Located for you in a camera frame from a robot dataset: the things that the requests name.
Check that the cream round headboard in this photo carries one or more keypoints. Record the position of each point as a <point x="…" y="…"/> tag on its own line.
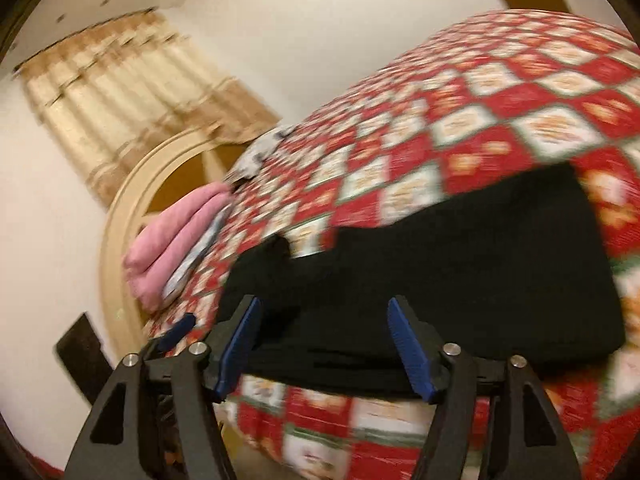
<point x="115" y="245"/>

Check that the grey patterned pillow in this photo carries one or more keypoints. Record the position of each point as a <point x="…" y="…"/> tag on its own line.
<point x="260" y="152"/>
<point x="200" y="252"/>

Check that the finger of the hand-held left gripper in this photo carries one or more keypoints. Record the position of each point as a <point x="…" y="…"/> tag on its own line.
<point x="175" y="332"/>

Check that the red checked printed bedspread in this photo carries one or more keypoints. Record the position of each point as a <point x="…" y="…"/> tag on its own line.
<point x="450" y="125"/>

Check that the black pants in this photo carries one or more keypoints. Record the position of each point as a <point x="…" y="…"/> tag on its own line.
<point x="475" y="270"/>

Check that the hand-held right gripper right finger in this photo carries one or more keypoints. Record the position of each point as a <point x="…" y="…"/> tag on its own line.
<point x="410" y="350"/>

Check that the beige patterned curtain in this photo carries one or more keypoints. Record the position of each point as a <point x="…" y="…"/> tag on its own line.
<point x="135" y="105"/>

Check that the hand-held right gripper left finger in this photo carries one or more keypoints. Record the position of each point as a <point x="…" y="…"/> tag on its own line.
<point x="235" y="347"/>

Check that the dark flat board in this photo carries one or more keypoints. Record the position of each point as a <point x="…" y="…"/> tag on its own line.
<point x="82" y="350"/>

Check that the pink folded blanket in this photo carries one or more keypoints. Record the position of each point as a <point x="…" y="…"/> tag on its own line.
<point x="170" y="245"/>

